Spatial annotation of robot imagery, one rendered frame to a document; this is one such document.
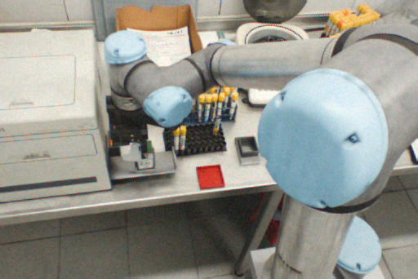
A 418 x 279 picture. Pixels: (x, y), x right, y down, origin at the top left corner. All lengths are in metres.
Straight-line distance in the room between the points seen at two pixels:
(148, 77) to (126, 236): 1.33
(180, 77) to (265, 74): 0.17
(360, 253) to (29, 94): 0.69
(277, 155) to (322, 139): 0.06
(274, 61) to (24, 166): 0.61
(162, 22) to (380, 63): 1.06
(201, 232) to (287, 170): 1.58
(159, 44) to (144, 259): 1.01
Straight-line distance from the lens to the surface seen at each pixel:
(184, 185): 1.04
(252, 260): 0.94
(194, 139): 1.10
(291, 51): 0.57
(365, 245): 0.76
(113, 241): 1.94
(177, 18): 1.37
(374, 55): 0.39
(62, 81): 0.88
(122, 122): 0.87
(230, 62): 0.66
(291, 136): 0.36
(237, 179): 1.07
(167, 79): 0.68
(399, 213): 2.32
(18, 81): 0.90
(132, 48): 0.71
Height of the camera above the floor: 1.78
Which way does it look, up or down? 52 degrees down
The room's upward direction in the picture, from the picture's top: 8 degrees clockwise
